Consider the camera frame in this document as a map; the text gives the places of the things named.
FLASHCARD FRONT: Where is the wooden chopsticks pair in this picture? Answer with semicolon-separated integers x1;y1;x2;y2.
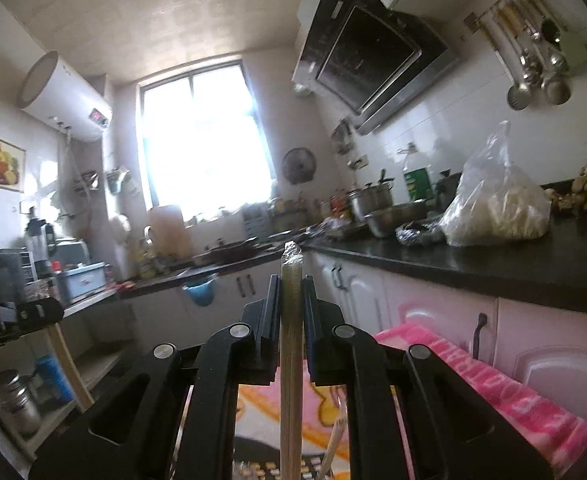
280;242;304;479

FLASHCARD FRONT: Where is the dark grey perforated utensil basket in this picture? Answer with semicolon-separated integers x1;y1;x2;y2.
231;437;325;480

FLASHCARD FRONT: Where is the black kitchen countertop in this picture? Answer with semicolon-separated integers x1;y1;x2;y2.
302;216;587;313

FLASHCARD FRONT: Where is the blue cylindrical canister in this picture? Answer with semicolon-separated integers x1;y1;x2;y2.
35;356;74;403

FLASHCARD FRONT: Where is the white storage box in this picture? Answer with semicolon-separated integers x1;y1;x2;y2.
57;262;107;306

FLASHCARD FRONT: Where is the metal lidded jar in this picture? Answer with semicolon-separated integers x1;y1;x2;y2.
0;370;42;437

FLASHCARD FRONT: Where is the blue plastic hanging bin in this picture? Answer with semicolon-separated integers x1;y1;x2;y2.
182;274;217;308

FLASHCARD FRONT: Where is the pink orange cartoon blanket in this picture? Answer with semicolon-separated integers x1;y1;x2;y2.
235;323;587;478

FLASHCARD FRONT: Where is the steel cooking pot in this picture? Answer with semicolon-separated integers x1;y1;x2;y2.
348;179;393;221

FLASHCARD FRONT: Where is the white water heater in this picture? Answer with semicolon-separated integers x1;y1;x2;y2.
16;51;112;142

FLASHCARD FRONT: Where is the plastic bag of food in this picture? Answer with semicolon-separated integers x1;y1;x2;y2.
440;120;551;247

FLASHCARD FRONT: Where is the green label oil bottle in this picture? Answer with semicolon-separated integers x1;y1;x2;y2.
399;142;435;202

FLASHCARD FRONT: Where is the black range hood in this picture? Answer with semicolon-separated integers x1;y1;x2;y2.
292;0;458;136

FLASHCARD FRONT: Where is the hanging utensil rack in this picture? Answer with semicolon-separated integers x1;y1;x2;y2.
464;0;587;110

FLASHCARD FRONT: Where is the fruit picture on wall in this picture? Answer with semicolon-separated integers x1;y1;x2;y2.
0;139;26;193

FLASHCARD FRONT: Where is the round wall fan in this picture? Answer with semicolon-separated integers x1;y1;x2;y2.
281;148;317;185

